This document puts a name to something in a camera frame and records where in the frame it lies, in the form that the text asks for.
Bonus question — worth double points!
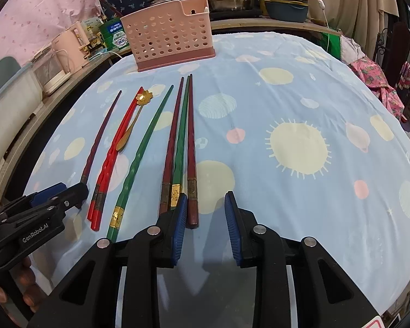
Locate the white storage box grey lid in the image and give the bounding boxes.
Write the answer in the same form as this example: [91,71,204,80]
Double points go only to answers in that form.
[0,56,43,178]

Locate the stacked blue bowls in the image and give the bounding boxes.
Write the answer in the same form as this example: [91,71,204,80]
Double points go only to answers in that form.
[258,0,310,23]

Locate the gold flower spoon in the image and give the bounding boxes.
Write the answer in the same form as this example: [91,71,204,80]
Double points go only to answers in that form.
[115,89,153,151]

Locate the pink electric kettle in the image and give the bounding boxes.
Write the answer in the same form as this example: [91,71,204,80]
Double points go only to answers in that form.
[51,21,91,74]

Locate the white kettle power cable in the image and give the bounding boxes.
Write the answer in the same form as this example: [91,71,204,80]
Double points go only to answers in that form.
[89,51,124,63]

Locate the white glass kettle appliance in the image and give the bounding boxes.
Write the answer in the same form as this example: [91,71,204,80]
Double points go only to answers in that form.
[31,46,72,96]

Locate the dark purple chopstick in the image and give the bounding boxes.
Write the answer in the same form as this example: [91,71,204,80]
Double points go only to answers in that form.
[79,90,122,187]

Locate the pink patterned curtain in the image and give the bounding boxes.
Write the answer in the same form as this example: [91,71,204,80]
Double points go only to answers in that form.
[0,0,110,72]

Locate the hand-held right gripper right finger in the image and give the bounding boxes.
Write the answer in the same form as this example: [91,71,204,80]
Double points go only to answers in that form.
[224,191,380,328]

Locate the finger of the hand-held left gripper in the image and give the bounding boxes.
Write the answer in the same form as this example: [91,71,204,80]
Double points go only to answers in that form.
[7,182,89,227]
[2,183,68,214]

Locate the dark brown chopstick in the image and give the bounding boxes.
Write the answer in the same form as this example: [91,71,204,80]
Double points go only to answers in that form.
[186,73,199,230]

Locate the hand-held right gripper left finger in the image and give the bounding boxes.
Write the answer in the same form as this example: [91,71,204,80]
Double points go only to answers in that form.
[27,193,188,328]

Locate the black induction cooker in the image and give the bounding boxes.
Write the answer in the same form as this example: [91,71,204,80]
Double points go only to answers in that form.
[210,8,260,19]

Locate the person's left hand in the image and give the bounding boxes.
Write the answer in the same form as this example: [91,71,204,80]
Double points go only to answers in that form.
[0,256,43,315]

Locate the black metal chair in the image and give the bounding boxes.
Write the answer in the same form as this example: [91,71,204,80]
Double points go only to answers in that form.
[377,20,410,89]

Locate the dark red chopstick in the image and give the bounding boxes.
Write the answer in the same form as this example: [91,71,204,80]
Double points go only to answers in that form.
[158,76,185,216]

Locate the green tin can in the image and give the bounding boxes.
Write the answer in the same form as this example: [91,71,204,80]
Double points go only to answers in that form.
[99,16,125,48]

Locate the white cable with switch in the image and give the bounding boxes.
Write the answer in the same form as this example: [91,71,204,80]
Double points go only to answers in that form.
[307,0,330,52]

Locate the pink floral fabric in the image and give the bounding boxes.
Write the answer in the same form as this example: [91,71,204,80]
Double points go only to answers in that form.
[350,56,404,120]

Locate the green chopstick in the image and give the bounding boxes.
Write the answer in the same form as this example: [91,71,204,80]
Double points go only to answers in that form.
[171,75,191,210]
[106,85,175,243]

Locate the pink perforated utensil holder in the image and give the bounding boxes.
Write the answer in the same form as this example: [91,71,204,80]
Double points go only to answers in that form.
[120,0,216,73]

